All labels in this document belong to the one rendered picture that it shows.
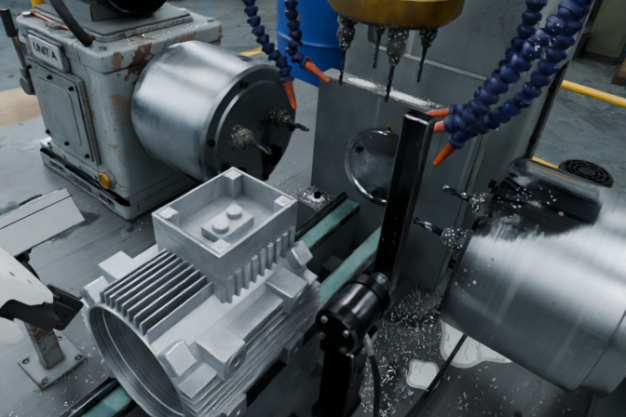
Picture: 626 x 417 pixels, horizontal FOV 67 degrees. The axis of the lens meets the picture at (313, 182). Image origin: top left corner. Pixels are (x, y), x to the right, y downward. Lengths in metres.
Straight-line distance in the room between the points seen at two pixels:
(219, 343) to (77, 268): 0.55
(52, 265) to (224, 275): 0.58
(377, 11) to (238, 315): 0.37
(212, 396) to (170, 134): 0.46
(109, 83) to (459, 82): 0.60
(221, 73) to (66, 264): 0.47
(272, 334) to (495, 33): 0.57
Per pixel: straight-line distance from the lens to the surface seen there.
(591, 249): 0.58
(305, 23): 2.70
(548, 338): 0.60
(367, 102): 0.81
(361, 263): 0.79
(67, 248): 1.04
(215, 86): 0.79
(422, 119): 0.50
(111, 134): 0.97
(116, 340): 0.62
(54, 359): 0.85
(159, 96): 0.85
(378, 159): 0.83
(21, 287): 0.43
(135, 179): 1.02
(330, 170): 0.92
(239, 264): 0.49
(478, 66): 0.86
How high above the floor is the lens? 1.46
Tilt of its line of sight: 35 degrees down
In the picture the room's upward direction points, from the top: 5 degrees clockwise
